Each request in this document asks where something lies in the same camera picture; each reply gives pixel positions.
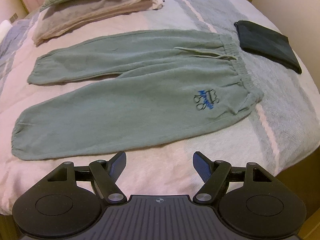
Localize grey-green sweatpants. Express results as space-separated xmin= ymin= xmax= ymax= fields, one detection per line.
xmin=11 ymin=29 xmax=263 ymax=160

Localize folded dark green garment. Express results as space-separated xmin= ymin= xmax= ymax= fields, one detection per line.
xmin=234 ymin=20 xmax=302 ymax=74

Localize white quilted pillow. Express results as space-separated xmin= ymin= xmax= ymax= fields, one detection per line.
xmin=0 ymin=20 xmax=12 ymax=43

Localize beige folded blanket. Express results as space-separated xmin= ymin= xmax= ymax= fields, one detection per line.
xmin=32 ymin=0 xmax=164 ymax=46

